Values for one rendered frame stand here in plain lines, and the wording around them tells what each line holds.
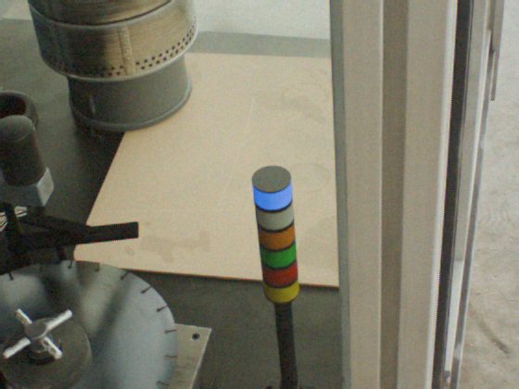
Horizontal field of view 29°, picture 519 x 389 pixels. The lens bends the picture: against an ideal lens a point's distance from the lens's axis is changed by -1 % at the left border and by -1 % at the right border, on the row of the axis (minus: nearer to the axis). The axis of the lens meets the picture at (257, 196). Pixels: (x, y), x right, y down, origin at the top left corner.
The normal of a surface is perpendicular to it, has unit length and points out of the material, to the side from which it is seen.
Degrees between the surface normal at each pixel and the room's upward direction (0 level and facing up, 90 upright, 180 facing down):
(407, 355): 90
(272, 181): 0
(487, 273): 0
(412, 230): 90
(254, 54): 0
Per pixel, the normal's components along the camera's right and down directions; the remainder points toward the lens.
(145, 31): 0.50, 0.56
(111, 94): -0.07, 0.67
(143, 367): -0.07, -0.73
